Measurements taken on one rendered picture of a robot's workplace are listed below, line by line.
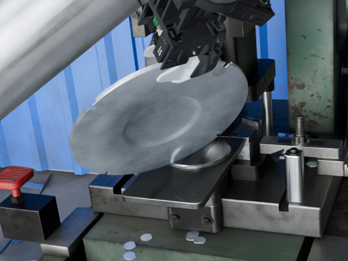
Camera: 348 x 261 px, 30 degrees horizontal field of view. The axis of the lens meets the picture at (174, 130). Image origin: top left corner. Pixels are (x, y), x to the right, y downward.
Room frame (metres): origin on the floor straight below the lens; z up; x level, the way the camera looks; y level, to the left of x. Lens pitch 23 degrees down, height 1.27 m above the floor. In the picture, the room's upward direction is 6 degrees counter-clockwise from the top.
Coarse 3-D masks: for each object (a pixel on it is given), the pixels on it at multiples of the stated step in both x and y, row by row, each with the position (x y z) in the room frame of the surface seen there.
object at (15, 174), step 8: (8, 168) 1.12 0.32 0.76; (16, 168) 1.12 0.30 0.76; (24, 168) 1.12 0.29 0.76; (0, 176) 1.09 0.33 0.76; (8, 176) 1.09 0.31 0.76; (16, 176) 1.08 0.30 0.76; (24, 176) 1.08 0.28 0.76; (32, 176) 1.10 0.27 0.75; (0, 184) 1.07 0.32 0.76; (8, 184) 1.06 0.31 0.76; (16, 184) 1.06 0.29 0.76; (16, 192) 1.09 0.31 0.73
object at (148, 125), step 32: (160, 64) 0.84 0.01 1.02; (224, 64) 0.89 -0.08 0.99; (96, 96) 0.84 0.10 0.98; (128, 96) 0.85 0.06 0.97; (160, 96) 0.88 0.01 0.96; (192, 96) 0.91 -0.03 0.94; (224, 96) 0.94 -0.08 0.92; (96, 128) 0.87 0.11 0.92; (128, 128) 0.91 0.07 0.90; (160, 128) 0.94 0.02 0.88; (192, 128) 0.96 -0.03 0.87; (224, 128) 1.00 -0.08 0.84; (96, 160) 0.92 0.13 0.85; (128, 160) 0.96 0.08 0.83; (160, 160) 0.99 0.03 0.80
